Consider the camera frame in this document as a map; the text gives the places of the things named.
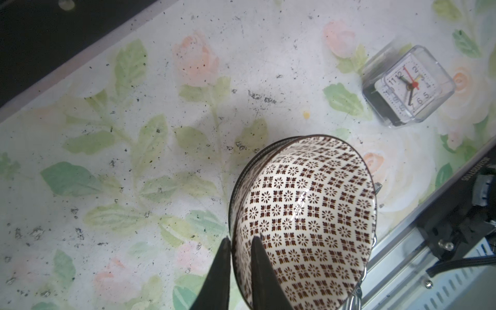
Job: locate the black wire dish rack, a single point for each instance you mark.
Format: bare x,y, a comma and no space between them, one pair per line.
40,37

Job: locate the black white dotted bowl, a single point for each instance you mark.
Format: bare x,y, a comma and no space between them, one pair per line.
312,202

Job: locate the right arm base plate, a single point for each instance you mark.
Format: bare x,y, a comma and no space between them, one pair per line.
460,218

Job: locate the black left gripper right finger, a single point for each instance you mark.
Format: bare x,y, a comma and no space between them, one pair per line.
266,290

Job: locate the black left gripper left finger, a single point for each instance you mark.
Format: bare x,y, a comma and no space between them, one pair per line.
214,294

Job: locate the small clear square clock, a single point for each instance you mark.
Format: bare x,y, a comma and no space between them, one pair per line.
403,89

